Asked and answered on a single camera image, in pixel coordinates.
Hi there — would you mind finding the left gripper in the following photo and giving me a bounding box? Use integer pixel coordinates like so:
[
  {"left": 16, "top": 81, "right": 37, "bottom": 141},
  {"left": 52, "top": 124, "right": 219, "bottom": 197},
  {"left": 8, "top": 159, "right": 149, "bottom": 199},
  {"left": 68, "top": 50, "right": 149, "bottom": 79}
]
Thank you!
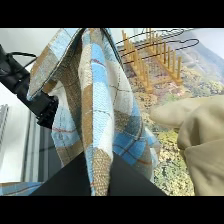
[{"left": 27, "top": 90, "right": 60, "bottom": 130}]

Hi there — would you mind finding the silver frame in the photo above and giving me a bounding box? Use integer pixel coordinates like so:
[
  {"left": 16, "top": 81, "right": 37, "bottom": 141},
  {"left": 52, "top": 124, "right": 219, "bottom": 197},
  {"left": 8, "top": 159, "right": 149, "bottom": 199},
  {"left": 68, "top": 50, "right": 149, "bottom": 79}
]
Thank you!
[{"left": 0, "top": 103, "right": 65, "bottom": 184}]

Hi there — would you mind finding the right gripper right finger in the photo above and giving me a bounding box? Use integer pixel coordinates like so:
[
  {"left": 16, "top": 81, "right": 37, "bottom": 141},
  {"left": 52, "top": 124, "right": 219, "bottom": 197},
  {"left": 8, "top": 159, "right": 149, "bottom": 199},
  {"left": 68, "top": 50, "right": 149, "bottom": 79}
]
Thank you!
[{"left": 108, "top": 153, "right": 168, "bottom": 197}]

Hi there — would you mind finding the beige garment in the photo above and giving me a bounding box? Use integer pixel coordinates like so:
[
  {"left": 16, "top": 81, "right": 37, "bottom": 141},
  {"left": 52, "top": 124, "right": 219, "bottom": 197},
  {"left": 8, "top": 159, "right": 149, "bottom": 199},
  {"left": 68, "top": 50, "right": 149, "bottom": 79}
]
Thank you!
[{"left": 149, "top": 95, "right": 224, "bottom": 197}]

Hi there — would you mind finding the checked shirt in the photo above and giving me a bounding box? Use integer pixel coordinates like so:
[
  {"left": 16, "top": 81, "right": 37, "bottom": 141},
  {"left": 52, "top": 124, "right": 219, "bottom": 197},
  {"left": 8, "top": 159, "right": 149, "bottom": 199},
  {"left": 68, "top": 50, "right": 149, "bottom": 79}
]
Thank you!
[{"left": 0, "top": 28, "right": 162, "bottom": 197}]

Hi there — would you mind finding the black clothes hanger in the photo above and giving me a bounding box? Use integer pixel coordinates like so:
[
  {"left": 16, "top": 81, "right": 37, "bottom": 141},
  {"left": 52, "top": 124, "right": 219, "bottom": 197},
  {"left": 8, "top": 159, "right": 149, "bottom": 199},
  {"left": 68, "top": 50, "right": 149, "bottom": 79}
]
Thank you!
[
  {"left": 115, "top": 28, "right": 196, "bottom": 48},
  {"left": 118, "top": 37, "right": 201, "bottom": 65}
]

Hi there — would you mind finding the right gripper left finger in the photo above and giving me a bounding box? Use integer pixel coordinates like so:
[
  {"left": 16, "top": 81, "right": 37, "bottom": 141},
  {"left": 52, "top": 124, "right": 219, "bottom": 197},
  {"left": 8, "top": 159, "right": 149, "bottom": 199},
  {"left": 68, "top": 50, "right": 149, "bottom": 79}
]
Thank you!
[{"left": 30, "top": 151, "right": 93, "bottom": 197}]

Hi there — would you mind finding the wooden hanger rack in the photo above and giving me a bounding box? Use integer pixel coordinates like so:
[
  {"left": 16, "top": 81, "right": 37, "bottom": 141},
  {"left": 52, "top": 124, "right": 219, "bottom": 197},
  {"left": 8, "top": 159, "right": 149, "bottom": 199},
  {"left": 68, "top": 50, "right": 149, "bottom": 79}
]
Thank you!
[{"left": 120, "top": 28, "right": 185, "bottom": 95}]

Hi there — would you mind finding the black cable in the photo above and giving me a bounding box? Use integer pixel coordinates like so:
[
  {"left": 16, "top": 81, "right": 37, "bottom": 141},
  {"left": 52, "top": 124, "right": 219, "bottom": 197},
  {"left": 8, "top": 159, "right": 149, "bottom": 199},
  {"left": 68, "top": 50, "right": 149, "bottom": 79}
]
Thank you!
[{"left": 6, "top": 50, "right": 38, "bottom": 68}]

